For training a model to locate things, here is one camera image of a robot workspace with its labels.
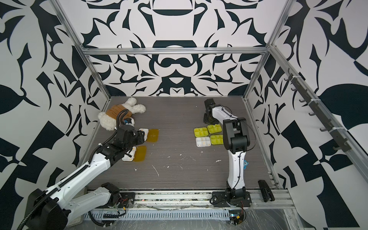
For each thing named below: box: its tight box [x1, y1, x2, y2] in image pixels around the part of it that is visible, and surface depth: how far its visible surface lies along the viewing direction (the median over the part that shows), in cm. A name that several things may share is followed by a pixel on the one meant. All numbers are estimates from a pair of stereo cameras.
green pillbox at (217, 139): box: [210, 134, 224, 146], surface depth 97 cm
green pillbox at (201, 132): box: [193, 126, 209, 138], surface depth 101 cm
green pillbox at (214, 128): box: [207, 123, 223, 134], surface depth 103 cm
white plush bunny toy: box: [97, 97, 147, 131], surface depth 99 cm
